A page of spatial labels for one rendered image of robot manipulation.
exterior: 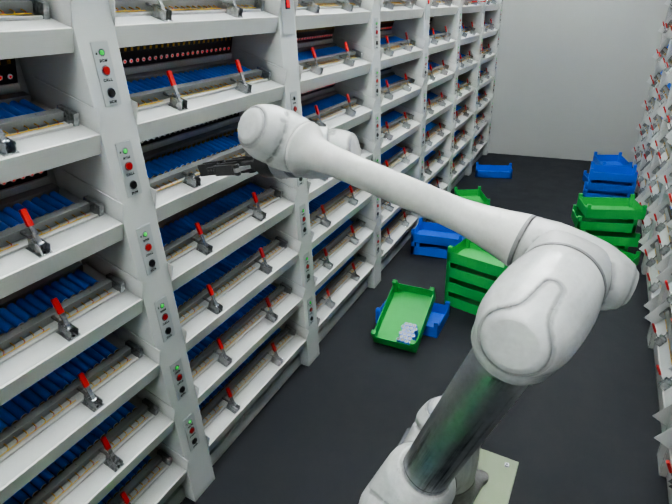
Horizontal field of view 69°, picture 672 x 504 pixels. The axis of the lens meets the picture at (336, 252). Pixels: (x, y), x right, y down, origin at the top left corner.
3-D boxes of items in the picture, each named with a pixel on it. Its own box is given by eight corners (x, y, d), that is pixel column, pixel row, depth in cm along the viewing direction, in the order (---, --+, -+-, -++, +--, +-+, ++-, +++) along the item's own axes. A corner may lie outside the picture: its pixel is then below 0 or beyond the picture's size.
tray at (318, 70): (369, 73, 213) (378, 40, 205) (297, 94, 165) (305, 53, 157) (329, 57, 218) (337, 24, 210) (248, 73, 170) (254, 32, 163)
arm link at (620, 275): (547, 200, 85) (519, 225, 76) (660, 242, 77) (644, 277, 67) (523, 261, 92) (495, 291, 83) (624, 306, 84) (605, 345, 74)
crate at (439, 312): (449, 315, 235) (450, 301, 231) (437, 338, 219) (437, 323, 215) (391, 302, 248) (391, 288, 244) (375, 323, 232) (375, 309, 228)
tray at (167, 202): (287, 159, 166) (292, 133, 161) (154, 224, 119) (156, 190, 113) (240, 136, 172) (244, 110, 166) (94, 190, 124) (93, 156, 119)
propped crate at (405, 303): (416, 353, 210) (414, 344, 204) (373, 341, 219) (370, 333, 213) (436, 297, 226) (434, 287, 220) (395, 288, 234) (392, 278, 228)
